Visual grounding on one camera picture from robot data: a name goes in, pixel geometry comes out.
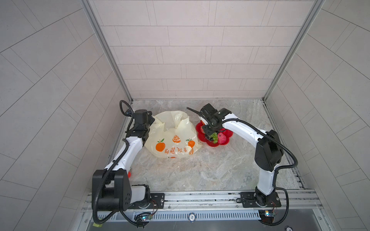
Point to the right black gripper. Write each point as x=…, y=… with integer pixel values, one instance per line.
x=207, y=131

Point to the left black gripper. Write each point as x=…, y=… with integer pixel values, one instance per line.
x=149, y=119

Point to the green grape bunch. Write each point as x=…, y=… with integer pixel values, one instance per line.
x=214, y=138

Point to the pink dragon fruit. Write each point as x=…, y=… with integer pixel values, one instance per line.
x=221, y=138

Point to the cream plastic fruit bag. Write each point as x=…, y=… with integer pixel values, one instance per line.
x=172, y=135

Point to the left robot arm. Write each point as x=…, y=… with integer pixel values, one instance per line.
x=112, y=190

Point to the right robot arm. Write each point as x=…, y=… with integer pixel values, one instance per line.
x=268, y=153

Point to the red flower-shaped plate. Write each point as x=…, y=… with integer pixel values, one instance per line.
x=203, y=137

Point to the left circuit board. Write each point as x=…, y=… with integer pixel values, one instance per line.
x=143, y=217

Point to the circuit board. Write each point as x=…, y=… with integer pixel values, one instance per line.
x=267, y=216
x=143, y=217

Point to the right circuit board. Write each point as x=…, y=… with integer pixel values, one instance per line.
x=267, y=216

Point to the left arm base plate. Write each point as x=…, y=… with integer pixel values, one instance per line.
x=156, y=201

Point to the aluminium mounting rail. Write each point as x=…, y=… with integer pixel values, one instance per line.
x=226, y=200

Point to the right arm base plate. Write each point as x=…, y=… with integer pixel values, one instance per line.
x=259, y=200

